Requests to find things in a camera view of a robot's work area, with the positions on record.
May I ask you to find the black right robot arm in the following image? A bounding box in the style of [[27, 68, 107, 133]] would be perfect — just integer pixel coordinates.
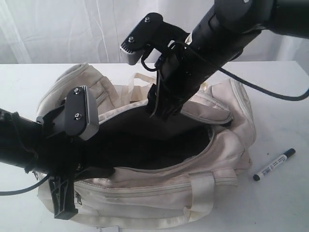
[[128, 0, 309, 120]]

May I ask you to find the black and white marker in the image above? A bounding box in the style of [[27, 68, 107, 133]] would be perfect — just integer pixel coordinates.
[[253, 148, 296, 181]]

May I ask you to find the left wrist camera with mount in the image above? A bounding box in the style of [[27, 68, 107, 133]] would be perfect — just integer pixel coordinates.
[[37, 86, 99, 141]]

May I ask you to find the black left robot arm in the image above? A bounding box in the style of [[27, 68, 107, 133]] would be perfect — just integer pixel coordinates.
[[0, 107, 115, 220]]

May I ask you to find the cream fabric duffel bag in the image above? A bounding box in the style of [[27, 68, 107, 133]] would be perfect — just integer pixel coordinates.
[[37, 63, 256, 229]]

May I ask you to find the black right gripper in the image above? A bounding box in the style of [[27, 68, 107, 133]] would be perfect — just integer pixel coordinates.
[[137, 48, 227, 142]]

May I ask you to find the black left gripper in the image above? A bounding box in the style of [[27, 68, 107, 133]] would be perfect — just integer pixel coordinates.
[[24, 116, 115, 219]]

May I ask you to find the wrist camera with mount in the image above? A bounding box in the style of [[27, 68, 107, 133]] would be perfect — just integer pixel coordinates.
[[120, 13, 189, 65], [37, 86, 99, 141]]

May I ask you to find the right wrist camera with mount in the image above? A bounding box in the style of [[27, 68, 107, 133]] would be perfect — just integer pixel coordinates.
[[120, 13, 189, 65]]

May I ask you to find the black right camera cable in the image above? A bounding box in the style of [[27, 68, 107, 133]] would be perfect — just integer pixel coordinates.
[[140, 41, 309, 101]]

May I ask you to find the white curtain backdrop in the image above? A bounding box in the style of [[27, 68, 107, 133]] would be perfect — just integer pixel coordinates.
[[0, 0, 309, 65]]

